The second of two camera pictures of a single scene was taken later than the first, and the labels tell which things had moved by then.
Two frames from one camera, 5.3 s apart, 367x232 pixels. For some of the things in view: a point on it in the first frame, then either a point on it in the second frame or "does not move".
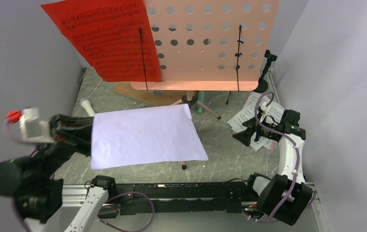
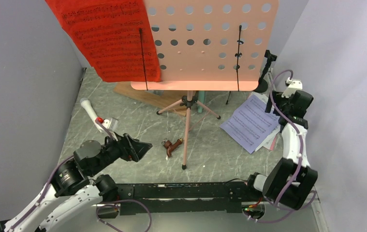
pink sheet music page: x=272 y=144 does not move
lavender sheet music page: x=145 y=136 -> x=250 y=125
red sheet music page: x=114 y=36 does not move
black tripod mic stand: x=227 y=101 does not move
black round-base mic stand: x=263 y=85 does not move
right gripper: x=244 y=136 -> x=277 y=98
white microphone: x=87 y=105 does not move
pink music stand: x=213 y=45 does not move
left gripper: x=75 y=132 -> x=131 y=148
